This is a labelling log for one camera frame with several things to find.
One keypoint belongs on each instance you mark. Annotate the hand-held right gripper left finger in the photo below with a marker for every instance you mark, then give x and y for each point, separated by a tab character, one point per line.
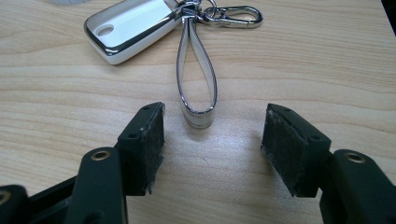
141	155

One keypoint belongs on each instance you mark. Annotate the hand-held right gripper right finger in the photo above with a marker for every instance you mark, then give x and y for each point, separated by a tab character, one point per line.
291	155

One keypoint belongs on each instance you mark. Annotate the white car key case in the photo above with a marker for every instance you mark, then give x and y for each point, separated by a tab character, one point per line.
134	25

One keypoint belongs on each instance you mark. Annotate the silver carabiner clasp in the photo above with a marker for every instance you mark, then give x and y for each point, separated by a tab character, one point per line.
239	22

